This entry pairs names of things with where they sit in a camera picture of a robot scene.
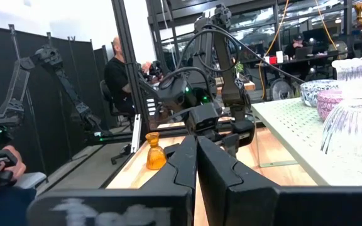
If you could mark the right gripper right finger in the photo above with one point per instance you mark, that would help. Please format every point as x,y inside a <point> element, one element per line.
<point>231,194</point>

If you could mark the green perforated metal riser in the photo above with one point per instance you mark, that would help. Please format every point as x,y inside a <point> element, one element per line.
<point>294,132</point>

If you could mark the white cup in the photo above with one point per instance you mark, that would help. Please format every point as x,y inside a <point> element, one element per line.
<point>280,56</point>

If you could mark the silver metal bracket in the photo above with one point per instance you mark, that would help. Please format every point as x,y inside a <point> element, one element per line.
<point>136,133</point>

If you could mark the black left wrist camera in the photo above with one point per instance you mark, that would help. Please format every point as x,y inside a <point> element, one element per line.
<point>203,119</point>

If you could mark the blue floral candle tin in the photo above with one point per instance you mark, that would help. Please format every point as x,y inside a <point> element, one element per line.
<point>313,91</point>

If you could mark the clear glass candlestick holder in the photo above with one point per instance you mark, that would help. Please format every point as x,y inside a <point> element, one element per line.
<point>354,132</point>

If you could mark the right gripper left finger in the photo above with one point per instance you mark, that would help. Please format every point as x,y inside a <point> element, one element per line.
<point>168,179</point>

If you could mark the black office desk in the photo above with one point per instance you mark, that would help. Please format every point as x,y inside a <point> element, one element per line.
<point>319,58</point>

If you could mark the red cup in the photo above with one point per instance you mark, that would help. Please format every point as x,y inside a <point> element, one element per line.
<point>273,60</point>

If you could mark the person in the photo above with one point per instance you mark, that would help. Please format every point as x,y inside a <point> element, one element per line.
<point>116,78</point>
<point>297,47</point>
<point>2,207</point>

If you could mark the amber glass candlestick holder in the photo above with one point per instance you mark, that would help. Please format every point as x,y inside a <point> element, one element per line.
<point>156,157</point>

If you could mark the black aluminium frame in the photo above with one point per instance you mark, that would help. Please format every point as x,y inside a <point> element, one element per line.
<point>127,62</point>

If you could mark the grey chair armrest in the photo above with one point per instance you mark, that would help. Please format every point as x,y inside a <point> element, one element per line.
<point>30,179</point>

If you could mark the person's hand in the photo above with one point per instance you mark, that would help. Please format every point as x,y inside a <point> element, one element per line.
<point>13,169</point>

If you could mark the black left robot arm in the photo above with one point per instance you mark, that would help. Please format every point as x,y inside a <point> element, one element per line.
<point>231,78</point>

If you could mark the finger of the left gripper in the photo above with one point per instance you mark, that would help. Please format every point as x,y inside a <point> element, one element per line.
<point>230,145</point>

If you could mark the pink patterned candle tin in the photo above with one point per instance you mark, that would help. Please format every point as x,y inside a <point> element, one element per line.
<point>327,103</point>

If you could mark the black office chair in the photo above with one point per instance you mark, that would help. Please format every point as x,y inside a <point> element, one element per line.
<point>105,94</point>

